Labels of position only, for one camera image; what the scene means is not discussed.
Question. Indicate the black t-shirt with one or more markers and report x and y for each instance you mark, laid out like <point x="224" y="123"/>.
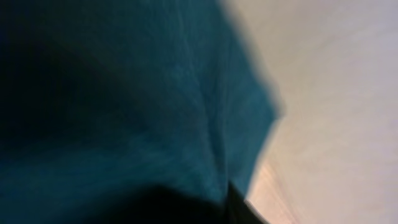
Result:
<point x="117" y="111"/>

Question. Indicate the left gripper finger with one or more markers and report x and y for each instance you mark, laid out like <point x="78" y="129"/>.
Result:
<point x="239" y="211"/>

